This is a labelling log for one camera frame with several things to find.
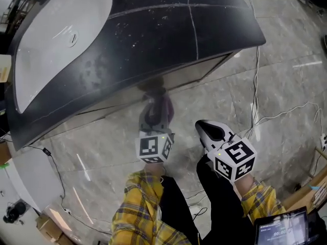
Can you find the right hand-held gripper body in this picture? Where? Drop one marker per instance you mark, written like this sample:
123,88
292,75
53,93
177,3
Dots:
235,159

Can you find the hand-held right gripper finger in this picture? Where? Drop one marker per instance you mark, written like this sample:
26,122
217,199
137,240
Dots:
204,140
228,135

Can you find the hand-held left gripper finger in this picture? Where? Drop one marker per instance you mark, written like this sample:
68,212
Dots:
143,120
164,120

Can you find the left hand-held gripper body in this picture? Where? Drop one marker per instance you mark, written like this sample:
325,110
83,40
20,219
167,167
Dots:
150,147

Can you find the purple cloth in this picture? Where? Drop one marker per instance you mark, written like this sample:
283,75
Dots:
167,106

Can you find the person's left forearm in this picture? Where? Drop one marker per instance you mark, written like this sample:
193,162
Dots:
140,203

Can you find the person's right forearm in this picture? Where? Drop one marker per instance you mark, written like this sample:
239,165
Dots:
260,198

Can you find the dark vanity cabinet black top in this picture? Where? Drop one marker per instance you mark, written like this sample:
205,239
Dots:
153,34

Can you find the white block cabinet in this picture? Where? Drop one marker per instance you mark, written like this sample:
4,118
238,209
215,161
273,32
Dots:
33,180

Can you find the person's black trousers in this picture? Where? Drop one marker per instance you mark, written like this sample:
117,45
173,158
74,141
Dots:
219,208

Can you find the small teal tool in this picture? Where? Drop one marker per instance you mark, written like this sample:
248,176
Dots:
313,187

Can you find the black touchscreen display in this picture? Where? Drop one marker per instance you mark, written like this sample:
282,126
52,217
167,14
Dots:
281,230

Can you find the person's yellow plaid shirt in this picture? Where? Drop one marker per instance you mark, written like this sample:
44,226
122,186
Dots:
171,235

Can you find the white power strip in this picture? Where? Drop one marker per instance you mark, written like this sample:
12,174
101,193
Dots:
67,211
324,142

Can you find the white sink basin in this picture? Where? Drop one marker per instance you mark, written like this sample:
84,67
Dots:
51,47

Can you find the cardboard box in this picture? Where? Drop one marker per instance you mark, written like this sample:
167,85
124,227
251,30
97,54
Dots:
51,228

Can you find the black round floor fan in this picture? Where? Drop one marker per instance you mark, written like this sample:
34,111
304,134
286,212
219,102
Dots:
18,209

